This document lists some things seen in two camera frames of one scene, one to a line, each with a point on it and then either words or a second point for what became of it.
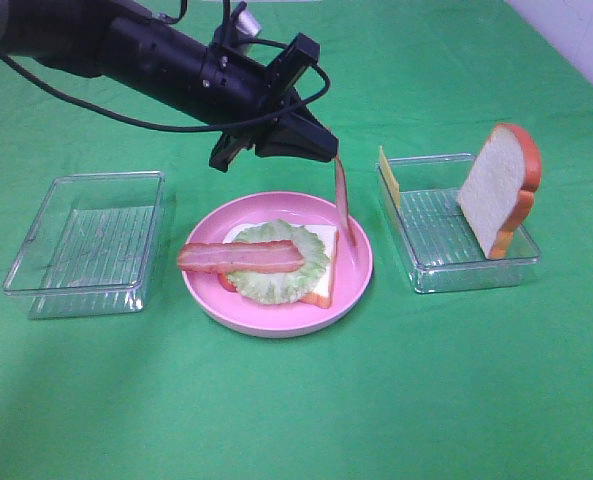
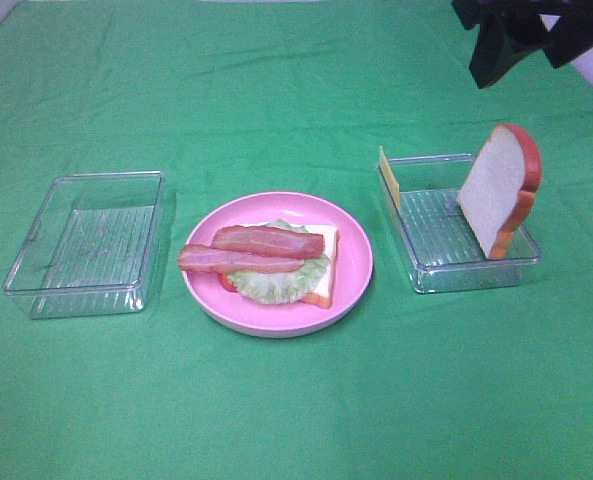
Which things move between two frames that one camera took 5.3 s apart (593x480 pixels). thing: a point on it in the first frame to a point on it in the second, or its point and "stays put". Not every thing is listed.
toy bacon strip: (226, 256) stays put
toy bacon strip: (342, 204) to (274, 241)
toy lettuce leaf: (283, 287) stays put
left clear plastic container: (90, 247) stays put
